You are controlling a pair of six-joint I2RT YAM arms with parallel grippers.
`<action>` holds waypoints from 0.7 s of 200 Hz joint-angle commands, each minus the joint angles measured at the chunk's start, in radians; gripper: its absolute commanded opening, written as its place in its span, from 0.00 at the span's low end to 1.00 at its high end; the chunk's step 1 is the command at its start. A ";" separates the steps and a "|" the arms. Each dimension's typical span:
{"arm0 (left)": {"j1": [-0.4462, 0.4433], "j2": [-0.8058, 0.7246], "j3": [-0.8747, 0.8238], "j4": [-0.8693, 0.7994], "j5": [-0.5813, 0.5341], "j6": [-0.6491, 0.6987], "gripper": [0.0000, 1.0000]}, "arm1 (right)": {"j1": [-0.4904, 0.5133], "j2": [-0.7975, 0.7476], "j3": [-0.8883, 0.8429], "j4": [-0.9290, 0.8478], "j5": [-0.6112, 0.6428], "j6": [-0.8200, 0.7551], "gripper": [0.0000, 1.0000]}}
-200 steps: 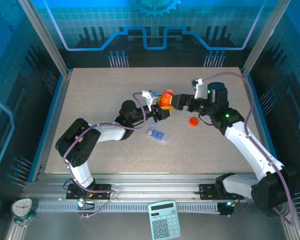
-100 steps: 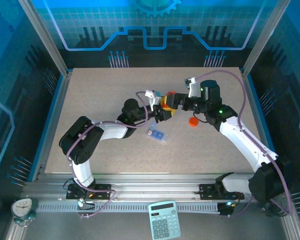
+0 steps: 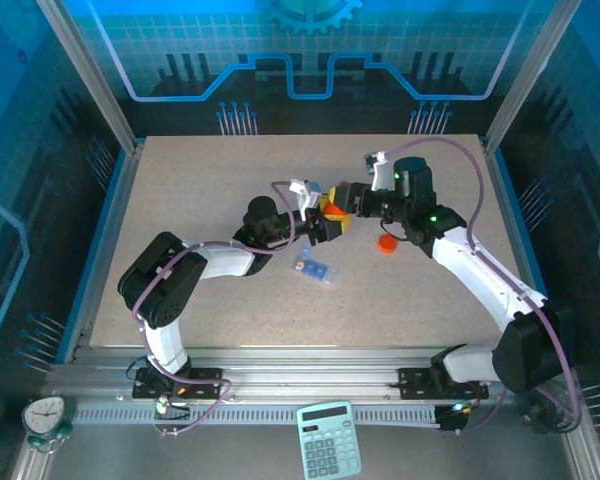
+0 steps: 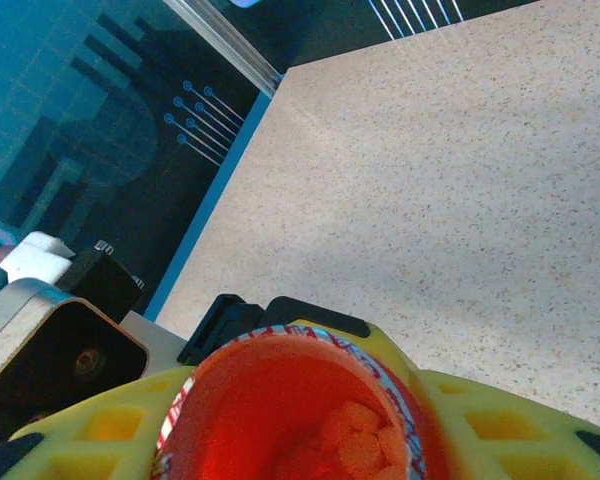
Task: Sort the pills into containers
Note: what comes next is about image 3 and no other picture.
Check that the orange pill bottle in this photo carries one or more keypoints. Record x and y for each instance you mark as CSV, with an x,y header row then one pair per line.
x,y
332,212

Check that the blue clear pill organizer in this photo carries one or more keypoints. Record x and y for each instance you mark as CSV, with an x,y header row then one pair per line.
x,y
320,272

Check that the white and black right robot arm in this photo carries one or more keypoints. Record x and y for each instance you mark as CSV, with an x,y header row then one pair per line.
x,y
480,270

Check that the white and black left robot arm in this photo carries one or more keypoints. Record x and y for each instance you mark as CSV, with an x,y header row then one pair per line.
x,y
225,262

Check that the aluminium mounting beam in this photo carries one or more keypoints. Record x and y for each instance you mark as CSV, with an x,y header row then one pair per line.
x,y
305,375

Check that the mint green calculator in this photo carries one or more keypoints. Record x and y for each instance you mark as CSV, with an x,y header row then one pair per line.
x,y
330,445

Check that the small circuit board with LED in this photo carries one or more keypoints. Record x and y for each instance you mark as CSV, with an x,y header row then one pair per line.
x,y
167,407

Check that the black controller box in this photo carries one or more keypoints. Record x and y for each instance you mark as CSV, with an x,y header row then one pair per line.
x,y
452,419

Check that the small black desk fan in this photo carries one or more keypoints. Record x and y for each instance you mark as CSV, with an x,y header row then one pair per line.
x,y
545,421

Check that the green alarm clock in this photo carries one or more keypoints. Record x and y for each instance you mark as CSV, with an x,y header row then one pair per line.
x,y
42,414

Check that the right wrist camera, white mount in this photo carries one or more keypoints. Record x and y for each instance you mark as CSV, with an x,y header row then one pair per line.
x,y
382,175

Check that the wrist camera, white mount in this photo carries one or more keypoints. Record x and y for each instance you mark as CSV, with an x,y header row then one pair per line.
x,y
302,190
382,175

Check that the left wrist camera, white mount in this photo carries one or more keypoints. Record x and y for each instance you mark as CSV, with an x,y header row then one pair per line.
x,y
302,190

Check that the aluminium table side rail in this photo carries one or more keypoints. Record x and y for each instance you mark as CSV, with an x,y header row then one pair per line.
x,y
121,200
505,200

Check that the aluminium frame post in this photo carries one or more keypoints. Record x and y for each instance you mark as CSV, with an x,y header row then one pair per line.
x,y
87,75
530,75

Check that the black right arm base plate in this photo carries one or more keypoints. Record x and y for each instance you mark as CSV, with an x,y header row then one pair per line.
x,y
415,384

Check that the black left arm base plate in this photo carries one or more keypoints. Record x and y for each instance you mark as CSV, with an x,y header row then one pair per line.
x,y
205,387

